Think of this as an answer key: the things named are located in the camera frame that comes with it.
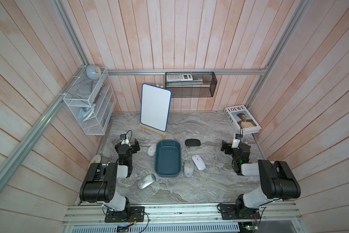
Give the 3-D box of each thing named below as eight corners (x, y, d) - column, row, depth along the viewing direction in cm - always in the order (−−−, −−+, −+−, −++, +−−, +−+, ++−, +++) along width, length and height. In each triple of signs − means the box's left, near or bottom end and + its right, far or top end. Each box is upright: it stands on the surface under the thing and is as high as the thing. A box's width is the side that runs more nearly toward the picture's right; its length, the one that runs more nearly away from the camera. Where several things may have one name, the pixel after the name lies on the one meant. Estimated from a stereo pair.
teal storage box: (154, 177, 88) (153, 174, 84) (156, 144, 103) (155, 140, 99) (182, 177, 88) (182, 174, 84) (180, 144, 103) (180, 140, 99)
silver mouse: (140, 191, 83) (139, 189, 81) (136, 183, 86) (135, 182, 84) (157, 180, 87) (157, 178, 85) (153, 173, 90) (152, 171, 88)
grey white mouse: (183, 177, 88) (184, 175, 85) (182, 161, 95) (183, 159, 92) (194, 177, 88) (195, 175, 85) (193, 161, 95) (193, 159, 92)
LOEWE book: (239, 136, 108) (242, 132, 104) (223, 111, 124) (225, 107, 120) (259, 132, 110) (262, 128, 106) (241, 108, 127) (243, 104, 123)
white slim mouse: (200, 172, 90) (200, 170, 88) (190, 157, 97) (191, 155, 95) (206, 168, 92) (207, 167, 90) (197, 154, 98) (197, 152, 96)
